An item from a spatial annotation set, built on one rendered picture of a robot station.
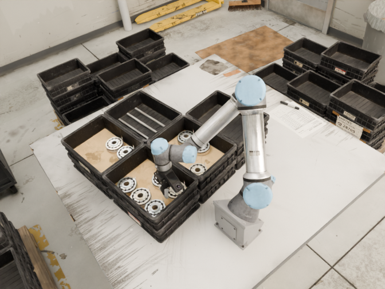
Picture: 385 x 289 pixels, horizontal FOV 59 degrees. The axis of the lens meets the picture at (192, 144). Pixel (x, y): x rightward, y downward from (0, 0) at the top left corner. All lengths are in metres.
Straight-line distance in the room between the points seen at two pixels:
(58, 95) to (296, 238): 2.31
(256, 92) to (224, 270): 0.82
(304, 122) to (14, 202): 2.36
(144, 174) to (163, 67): 1.77
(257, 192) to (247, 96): 0.38
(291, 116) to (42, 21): 3.43
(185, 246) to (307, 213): 0.64
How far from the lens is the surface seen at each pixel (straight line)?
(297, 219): 1.82
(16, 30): 4.75
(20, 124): 3.93
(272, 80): 3.38
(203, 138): 1.53
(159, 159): 1.47
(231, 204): 1.59
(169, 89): 2.58
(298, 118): 2.32
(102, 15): 5.06
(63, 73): 3.47
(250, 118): 1.36
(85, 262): 2.63
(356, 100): 2.92
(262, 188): 1.38
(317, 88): 3.15
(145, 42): 3.69
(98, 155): 2.01
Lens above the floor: 2.22
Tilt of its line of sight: 46 degrees down
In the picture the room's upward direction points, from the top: 7 degrees counter-clockwise
